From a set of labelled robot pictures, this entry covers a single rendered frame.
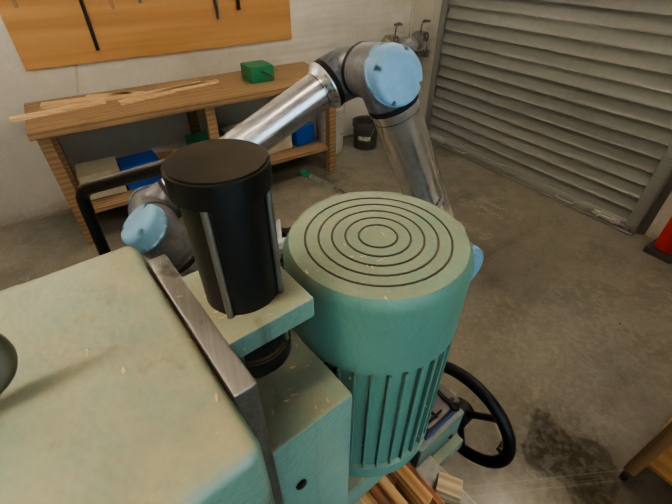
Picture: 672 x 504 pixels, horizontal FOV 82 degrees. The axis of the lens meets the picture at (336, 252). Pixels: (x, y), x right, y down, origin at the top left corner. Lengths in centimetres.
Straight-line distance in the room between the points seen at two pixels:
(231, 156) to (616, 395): 231
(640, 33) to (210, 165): 330
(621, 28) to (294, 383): 332
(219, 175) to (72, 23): 327
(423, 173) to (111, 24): 286
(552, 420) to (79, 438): 206
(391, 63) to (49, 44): 289
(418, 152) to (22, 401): 84
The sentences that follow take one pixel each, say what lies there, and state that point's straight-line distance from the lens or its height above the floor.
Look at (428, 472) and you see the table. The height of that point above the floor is 90.
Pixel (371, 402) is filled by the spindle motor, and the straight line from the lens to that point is 40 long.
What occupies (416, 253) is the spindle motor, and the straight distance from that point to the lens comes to 34.
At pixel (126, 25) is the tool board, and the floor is 126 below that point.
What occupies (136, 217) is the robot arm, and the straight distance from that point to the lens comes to 82.
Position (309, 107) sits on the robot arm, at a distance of 94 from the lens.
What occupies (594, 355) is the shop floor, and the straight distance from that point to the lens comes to 254.
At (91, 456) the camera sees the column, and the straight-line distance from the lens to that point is 24.
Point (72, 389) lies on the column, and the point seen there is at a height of 152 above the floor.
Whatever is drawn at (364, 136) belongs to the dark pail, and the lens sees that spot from 416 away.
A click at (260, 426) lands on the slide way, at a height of 148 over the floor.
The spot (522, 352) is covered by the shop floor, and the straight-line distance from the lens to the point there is 236.
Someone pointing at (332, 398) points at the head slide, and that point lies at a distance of 34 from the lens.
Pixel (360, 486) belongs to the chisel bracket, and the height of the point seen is 106.
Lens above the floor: 171
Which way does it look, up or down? 39 degrees down
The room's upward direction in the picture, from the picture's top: straight up
